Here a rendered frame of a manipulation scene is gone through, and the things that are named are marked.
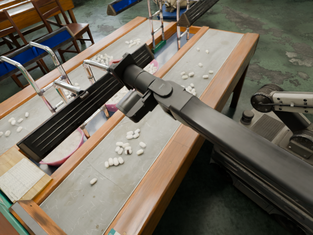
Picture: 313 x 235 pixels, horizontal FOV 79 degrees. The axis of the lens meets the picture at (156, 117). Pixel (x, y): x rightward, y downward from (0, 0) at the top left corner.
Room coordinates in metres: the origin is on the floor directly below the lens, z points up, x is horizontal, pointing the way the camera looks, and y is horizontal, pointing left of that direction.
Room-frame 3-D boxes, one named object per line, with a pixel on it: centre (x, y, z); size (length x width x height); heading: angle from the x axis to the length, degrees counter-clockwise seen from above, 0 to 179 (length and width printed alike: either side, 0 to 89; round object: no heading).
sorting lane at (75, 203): (0.87, -0.13, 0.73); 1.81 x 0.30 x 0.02; 141
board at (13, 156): (0.45, 0.66, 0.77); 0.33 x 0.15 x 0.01; 51
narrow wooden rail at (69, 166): (0.99, 0.01, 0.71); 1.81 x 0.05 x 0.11; 141
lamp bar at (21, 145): (0.58, 0.19, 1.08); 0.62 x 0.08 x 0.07; 141
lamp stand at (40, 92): (0.88, 0.56, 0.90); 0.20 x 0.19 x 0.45; 141
